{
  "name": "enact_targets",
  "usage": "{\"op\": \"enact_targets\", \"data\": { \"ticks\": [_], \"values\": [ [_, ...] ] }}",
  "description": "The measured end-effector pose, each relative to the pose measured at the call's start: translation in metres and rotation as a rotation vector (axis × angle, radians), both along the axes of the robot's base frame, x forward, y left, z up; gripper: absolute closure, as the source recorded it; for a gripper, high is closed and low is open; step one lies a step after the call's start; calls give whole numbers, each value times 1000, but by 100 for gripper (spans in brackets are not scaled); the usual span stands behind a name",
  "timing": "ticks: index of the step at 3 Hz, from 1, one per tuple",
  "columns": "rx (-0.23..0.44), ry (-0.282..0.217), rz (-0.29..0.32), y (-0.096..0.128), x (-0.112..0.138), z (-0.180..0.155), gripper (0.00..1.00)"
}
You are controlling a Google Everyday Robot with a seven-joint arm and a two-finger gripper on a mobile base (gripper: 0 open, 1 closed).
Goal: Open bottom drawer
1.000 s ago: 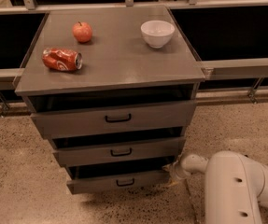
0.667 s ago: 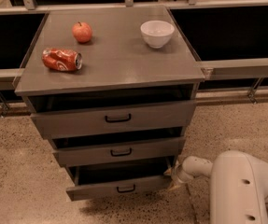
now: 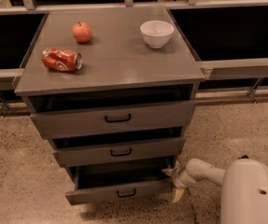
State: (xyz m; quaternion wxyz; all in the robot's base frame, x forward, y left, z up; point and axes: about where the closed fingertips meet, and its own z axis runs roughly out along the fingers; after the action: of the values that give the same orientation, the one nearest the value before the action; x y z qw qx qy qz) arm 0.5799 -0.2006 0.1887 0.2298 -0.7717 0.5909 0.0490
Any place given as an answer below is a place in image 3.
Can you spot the black metal leg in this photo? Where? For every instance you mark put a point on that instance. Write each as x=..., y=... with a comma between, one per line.
x=244, y=157

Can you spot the red apple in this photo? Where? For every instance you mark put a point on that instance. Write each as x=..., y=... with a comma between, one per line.
x=82, y=32

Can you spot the grey drawer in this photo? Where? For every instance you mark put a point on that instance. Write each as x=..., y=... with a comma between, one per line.
x=114, y=119
x=116, y=152
x=120, y=180

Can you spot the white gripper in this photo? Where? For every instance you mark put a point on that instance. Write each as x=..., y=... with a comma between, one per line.
x=177, y=178

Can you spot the grey bottom drawer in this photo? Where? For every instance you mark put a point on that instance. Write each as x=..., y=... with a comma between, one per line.
x=120, y=180

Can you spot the crushed red soda can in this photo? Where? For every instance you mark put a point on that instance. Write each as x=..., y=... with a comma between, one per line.
x=63, y=60

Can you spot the grey top drawer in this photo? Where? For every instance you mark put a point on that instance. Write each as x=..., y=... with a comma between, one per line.
x=114, y=119

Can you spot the metal railing frame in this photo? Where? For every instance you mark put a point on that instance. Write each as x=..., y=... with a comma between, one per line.
x=257, y=68

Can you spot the grey drawer cabinet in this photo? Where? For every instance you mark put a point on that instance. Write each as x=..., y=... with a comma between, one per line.
x=118, y=68

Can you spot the white bowl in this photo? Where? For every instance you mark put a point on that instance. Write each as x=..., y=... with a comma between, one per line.
x=156, y=33

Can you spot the grey middle drawer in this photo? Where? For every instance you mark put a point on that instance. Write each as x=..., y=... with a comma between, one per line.
x=116, y=152

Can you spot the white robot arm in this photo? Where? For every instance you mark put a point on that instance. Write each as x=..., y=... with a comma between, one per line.
x=244, y=188

